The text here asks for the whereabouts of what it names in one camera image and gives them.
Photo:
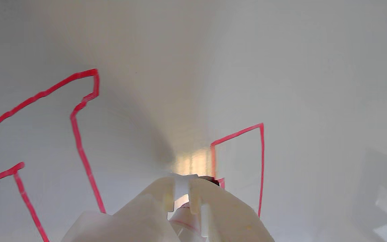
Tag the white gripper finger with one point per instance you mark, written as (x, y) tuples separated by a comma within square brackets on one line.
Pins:
[(139, 215), (223, 218)]

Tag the red whiteboard marker pen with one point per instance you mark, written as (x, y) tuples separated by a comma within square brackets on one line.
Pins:
[(183, 220)]

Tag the white whiteboard with metal frame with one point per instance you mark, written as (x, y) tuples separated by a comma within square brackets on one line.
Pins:
[(281, 84)]

